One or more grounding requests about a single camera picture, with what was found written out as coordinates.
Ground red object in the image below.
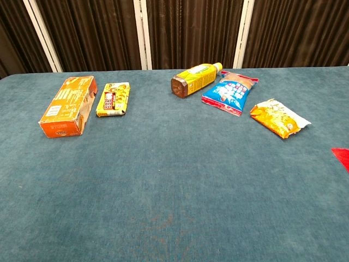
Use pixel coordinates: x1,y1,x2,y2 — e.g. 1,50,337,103
331,147,349,174

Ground teal table cloth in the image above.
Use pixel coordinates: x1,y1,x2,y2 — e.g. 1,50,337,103
0,65,349,262

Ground yellow label tea bottle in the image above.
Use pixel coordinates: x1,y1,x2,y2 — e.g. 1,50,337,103
170,62,224,98

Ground blue snack bag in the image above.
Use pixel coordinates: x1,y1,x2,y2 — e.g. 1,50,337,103
201,70,260,117

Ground yellow snack pack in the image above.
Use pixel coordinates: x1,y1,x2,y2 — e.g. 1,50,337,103
95,82,131,118

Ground dark brown curtain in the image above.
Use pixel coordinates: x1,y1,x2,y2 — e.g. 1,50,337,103
146,0,244,70
35,0,143,73
242,0,349,69
0,0,53,80

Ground orange snack bag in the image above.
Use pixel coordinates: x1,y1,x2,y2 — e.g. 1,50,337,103
249,98,312,140

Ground orange cardboard box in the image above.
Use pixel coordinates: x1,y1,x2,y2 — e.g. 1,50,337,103
38,75,98,139

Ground white frame post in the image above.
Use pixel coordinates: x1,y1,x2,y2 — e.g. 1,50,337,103
22,0,64,73
133,0,153,70
232,0,256,69

